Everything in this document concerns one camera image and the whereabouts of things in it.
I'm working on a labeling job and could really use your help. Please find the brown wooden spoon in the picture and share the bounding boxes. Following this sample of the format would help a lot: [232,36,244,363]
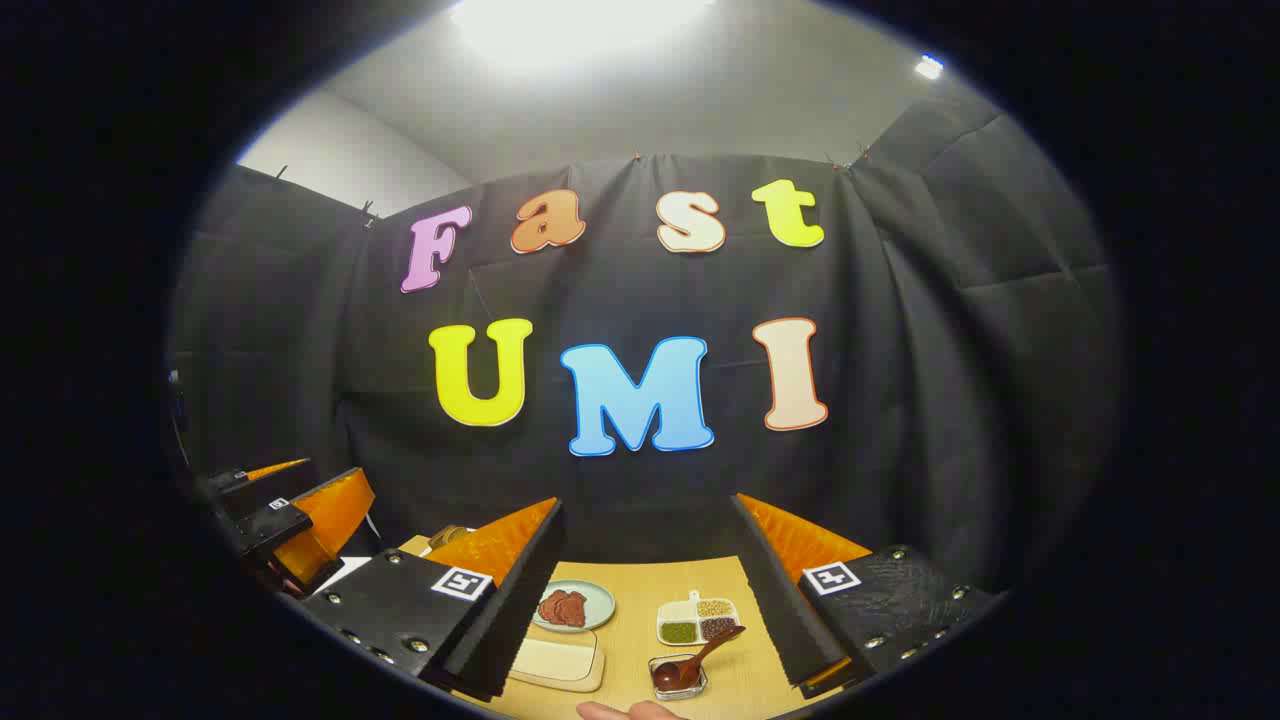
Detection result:
[652,625,747,693]

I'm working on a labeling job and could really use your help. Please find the white divided dish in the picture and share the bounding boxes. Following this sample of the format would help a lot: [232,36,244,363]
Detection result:
[656,590,741,648]

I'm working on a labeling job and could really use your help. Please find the sliced brown meat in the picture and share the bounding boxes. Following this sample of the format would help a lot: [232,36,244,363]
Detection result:
[538,588,589,629]

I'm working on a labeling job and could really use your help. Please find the large ceiling light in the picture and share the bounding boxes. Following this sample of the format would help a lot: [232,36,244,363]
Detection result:
[448,0,717,66]

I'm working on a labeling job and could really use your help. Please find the clear chopstick holder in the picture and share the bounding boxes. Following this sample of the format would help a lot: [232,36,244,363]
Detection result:
[647,653,709,701]

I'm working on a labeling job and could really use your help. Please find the pale green plate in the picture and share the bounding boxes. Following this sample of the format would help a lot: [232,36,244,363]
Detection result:
[530,580,616,633]

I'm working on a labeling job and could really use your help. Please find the black backdrop cloth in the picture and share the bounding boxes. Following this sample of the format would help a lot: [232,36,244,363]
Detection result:
[165,95,1126,601]

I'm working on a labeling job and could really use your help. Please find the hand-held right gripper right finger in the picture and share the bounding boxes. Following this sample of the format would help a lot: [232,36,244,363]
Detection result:
[730,492,1001,701]

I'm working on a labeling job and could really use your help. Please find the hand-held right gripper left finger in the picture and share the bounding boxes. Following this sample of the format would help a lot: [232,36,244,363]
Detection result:
[300,497,566,701]

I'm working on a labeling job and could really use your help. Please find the cream rectangular tray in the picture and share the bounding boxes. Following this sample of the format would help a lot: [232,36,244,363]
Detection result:
[507,630,606,694]

